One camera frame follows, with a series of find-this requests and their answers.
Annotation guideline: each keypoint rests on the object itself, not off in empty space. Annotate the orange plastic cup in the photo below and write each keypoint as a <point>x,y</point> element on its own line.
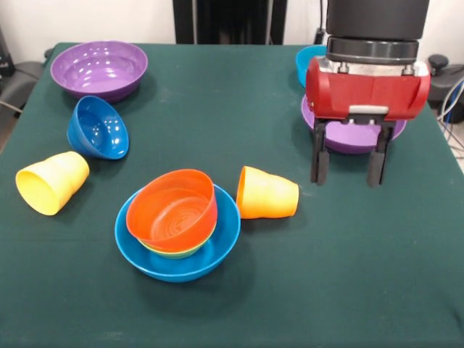
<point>268,197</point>

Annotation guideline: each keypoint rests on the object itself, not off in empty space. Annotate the purple plastic bowl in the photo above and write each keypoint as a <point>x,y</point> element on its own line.
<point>348,139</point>
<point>98,72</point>

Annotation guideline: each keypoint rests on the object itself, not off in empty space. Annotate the orange-red plastic bowl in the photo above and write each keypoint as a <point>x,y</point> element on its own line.
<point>174,214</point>

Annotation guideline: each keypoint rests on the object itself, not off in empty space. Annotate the dark blue plastic bowl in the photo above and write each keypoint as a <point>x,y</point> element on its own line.
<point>98,127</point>

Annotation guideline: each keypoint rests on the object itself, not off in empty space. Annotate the dark green tablecloth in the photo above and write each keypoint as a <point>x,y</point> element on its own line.
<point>326,253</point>

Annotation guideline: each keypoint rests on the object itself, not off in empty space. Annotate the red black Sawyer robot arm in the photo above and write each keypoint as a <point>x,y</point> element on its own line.
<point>375,21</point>

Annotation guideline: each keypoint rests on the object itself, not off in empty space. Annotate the yellow plastic cup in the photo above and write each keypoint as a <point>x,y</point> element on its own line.
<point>50,185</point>

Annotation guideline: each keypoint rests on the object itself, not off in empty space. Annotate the small light blue bowl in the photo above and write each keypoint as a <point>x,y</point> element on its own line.
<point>302,67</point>

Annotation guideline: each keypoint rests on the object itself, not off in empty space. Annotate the green plastic bowl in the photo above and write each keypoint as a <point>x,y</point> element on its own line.
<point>181,254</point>

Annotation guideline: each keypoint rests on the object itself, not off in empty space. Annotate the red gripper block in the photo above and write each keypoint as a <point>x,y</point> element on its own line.
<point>366,94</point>

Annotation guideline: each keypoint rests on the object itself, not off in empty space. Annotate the large light blue bowl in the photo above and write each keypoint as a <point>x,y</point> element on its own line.
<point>224,235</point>

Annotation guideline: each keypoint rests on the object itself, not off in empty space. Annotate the black office chair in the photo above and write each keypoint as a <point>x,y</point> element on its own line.
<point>21,76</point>

